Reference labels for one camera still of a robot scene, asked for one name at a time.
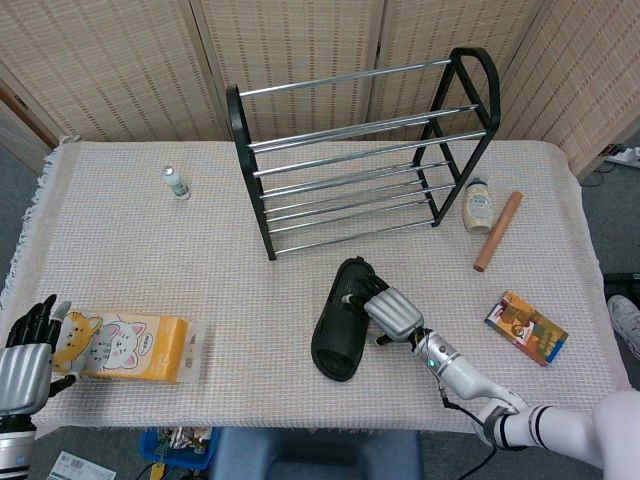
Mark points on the white sneaker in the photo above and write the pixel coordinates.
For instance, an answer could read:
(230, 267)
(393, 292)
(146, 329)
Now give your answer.
(627, 320)

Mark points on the colourful snack box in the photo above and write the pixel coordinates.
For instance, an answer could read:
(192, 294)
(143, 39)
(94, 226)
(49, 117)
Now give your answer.
(530, 330)

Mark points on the white woven tablecloth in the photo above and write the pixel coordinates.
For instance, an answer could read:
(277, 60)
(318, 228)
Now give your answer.
(200, 250)

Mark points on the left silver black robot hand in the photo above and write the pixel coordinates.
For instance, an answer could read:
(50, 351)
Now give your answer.
(22, 370)

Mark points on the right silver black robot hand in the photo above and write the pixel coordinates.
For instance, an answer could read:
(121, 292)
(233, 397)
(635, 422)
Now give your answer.
(395, 312)

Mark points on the blue-grey chair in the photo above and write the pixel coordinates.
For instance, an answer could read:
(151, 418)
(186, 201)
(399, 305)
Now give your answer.
(310, 455)

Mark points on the blue plastic bin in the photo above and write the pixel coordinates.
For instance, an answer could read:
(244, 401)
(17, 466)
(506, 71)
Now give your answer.
(150, 447)

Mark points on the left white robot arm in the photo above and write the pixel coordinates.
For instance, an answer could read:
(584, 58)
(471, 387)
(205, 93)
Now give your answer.
(12, 447)

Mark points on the white printed paper package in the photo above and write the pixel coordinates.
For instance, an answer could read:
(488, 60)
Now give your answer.
(80, 467)

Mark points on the black rubber slipper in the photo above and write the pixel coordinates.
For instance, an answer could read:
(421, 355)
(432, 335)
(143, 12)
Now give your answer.
(337, 340)

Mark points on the black metal shoe rack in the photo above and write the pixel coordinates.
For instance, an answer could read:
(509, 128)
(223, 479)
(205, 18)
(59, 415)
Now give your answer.
(248, 150)

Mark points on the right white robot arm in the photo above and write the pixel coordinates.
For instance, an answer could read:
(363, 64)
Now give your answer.
(465, 380)

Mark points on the small white green bottle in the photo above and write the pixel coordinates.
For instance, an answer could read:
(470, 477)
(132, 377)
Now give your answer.
(176, 185)

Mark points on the woven bamboo folding screen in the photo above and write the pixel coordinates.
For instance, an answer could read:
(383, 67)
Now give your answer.
(125, 65)

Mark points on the yellow cat tissue pack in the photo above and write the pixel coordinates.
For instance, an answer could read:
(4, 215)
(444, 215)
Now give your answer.
(150, 345)

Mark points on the cream squeeze bottle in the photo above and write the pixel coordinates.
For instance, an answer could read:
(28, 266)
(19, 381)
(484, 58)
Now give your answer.
(478, 210)

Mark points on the white power strip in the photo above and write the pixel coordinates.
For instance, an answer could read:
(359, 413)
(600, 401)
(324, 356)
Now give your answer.
(625, 155)

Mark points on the wooden rolling pin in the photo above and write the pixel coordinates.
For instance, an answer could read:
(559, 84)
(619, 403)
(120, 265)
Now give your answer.
(497, 232)

